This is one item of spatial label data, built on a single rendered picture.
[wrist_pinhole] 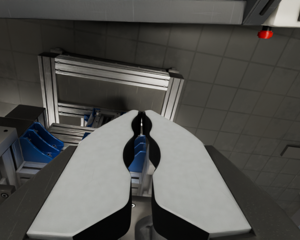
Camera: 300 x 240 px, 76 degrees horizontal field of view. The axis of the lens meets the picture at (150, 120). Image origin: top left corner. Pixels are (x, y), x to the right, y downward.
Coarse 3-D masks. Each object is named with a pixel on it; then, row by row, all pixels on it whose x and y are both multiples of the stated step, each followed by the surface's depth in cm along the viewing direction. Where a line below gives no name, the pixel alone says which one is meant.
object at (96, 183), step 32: (128, 128) 10; (96, 160) 8; (128, 160) 9; (64, 192) 6; (96, 192) 6; (128, 192) 6; (32, 224) 5; (64, 224) 5; (96, 224) 6; (128, 224) 7
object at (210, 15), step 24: (0, 0) 33; (24, 0) 33; (48, 0) 33; (72, 0) 34; (96, 0) 34; (120, 0) 34; (144, 0) 34; (168, 0) 34; (192, 0) 34; (216, 0) 34; (240, 0) 35
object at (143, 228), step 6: (150, 216) 51; (138, 222) 53; (144, 222) 51; (150, 222) 50; (138, 228) 51; (144, 228) 50; (150, 228) 50; (138, 234) 51; (144, 234) 49; (150, 234) 49; (156, 234) 48
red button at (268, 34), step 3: (264, 27) 50; (267, 27) 50; (270, 27) 50; (261, 30) 51; (264, 30) 51; (267, 30) 50; (270, 30) 51; (258, 33) 52; (261, 33) 51; (264, 33) 50; (267, 33) 50; (270, 33) 50; (261, 36) 51; (264, 36) 50; (267, 36) 50; (270, 36) 50
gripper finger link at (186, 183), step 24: (144, 120) 11; (168, 120) 10; (168, 144) 9; (192, 144) 9; (168, 168) 7; (192, 168) 7; (216, 168) 7; (168, 192) 6; (192, 192) 6; (216, 192) 6; (168, 216) 6; (192, 216) 6; (216, 216) 6; (240, 216) 6
